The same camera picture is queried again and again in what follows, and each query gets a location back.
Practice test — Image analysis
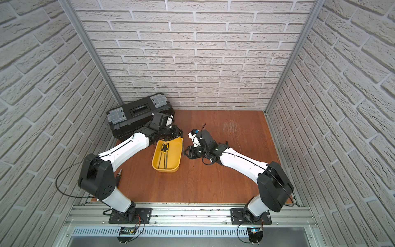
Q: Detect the black yellow file tool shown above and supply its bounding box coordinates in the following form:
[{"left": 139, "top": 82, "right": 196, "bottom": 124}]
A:
[
  {"left": 164, "top": 143, "right": 169, "bottom": 169},
  {"left": 158, "top": 144, "right": 165, "bottom": 169}
]

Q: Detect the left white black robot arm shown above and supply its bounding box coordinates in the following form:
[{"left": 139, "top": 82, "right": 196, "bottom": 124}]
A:
[{"left": 78, "top": 113, "right": 183, "bottom": 213}]

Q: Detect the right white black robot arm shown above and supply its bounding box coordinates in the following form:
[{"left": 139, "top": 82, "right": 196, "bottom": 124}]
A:
[{"left": 184, "top": 129, "right": 294, "bottom": 218}]

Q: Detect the yellow plastic storage tray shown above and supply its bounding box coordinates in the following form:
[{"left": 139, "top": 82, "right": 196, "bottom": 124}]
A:
[{"left": 152, "top": 137, "right": 183, "bottom": 173}]

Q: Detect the black plastic toolbox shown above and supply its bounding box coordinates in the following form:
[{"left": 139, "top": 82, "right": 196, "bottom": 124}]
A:
[{"left": 107, "top": 93, "right": 175, "bottom": 142}]

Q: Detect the black orange screwdriver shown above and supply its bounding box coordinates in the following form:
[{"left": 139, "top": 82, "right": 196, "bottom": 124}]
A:
[{"left": 115, "top": 169, "right": 122, "bottom": 187}]

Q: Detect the right controller board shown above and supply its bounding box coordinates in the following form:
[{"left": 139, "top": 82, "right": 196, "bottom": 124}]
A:
[{"left": 247, "top": 227, "right": 264, "bottom": 245}]

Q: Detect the controller board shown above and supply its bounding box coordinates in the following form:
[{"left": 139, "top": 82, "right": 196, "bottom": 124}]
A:
[
  {"left": 117, "top": 227, "right": 139, "bottom": 244},
  {"left": 247, "top": 227, "right": 264, "bottom": 245}
]

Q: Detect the left controller board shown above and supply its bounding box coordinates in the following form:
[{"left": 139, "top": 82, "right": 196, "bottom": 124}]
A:
[{"left": 117, "top": 227, "right": 139, "bottom": 244}]

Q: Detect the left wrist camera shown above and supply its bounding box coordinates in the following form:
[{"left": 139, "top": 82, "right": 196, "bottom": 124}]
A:
[{"left": 165, "top": 115, "right": 174, "bottom": 127}]

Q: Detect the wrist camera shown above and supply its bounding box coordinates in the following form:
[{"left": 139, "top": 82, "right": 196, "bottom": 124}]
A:
[
  {"left": 188, "top": 129, "right": 201, "bottom": 147},
  {"left": 165, "top": 115, "right": 174, "bottom": 127}
]

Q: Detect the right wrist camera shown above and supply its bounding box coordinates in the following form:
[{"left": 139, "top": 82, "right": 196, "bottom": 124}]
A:
[{"left": 188, "top": 129, "right": 201, "bottom": 147}]

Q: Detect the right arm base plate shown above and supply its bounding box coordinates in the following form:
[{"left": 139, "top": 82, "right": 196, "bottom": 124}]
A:
[{"left": 230, "top": 208, "right": 272, "bottom": 225}]

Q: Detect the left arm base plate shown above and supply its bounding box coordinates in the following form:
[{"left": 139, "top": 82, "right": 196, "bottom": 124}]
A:
[{"left": 109, "top": 207, "right": 153, "bottom": 224}]

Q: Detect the aluminium mounting rail frame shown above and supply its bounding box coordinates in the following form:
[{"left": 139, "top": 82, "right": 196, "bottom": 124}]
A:
[{"left": 55, "top": 202, "right": 324, "bottom": 247}]

